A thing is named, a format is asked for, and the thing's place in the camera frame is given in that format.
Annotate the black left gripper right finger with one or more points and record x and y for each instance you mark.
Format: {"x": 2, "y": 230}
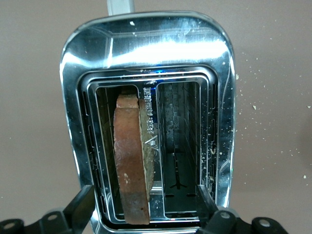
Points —
{"x": 209, "y": 212}

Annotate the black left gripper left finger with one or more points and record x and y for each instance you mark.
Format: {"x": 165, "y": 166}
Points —
{"x": 75, "y": 209}

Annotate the brown bread slice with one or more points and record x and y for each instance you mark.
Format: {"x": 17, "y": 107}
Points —
{"x": 129, "y": 156}

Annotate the beige chrome two-slot toaster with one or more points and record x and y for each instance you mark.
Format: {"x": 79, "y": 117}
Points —
{"x": 146, "y": 44}

